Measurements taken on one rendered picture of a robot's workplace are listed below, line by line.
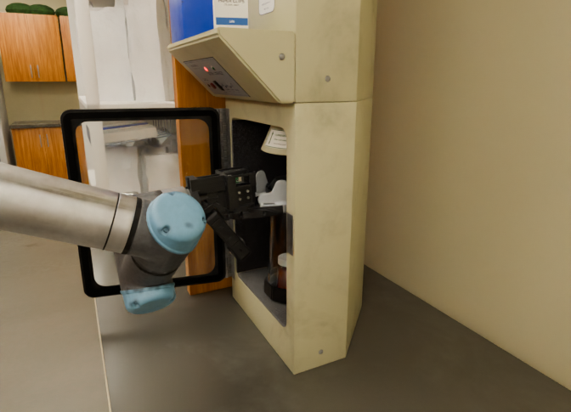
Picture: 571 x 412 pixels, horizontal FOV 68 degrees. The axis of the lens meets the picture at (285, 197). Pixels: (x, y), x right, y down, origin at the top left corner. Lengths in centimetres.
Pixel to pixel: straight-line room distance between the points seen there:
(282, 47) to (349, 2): 13
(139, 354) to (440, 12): 93
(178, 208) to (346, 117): 30
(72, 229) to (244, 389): 41
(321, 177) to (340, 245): 13
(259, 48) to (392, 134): 59
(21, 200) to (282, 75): 36
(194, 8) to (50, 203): 43
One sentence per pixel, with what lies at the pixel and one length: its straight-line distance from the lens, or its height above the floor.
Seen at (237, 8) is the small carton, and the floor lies 155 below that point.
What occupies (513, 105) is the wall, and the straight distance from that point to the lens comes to 90.
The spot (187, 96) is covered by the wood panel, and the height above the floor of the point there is 141.
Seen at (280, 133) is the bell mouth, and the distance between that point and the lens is 76.
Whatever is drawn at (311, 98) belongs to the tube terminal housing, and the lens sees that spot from 66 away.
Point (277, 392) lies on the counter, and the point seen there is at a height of 94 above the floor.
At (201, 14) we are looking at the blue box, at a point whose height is 155.
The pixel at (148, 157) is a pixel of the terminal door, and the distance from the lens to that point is 93.
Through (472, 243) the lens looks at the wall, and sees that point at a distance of 99.
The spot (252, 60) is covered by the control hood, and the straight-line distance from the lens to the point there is 62.
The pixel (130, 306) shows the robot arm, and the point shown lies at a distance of 67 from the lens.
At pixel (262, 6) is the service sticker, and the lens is 75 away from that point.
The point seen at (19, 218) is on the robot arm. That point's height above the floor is 129.
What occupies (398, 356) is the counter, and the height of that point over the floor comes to 94.
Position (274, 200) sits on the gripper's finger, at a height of 124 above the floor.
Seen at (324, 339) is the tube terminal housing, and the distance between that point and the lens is 81.
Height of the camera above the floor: 144
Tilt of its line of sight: 15 degrees down
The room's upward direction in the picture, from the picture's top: straight up
